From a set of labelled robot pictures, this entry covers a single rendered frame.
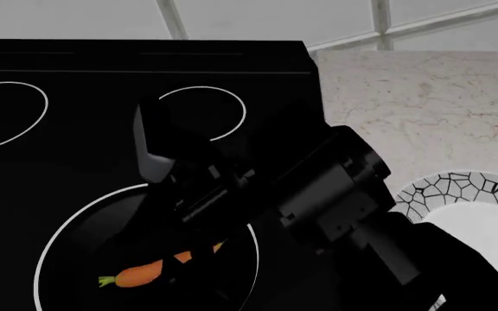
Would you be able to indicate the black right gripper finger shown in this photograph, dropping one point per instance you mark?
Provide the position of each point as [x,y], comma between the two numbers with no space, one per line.
[275,136]
[147,155]

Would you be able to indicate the black frying pan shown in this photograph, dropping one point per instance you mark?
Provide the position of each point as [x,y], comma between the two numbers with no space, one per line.
[102,226]

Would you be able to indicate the orange carrot with green stem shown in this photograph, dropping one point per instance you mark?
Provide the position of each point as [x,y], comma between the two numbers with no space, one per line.
[138,275]

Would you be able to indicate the white plate with crackle rim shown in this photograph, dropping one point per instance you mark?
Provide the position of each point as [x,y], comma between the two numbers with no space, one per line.
[482,226]

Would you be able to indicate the black glass cooktop stove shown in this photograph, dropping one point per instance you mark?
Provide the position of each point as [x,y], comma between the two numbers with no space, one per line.
[59,136]

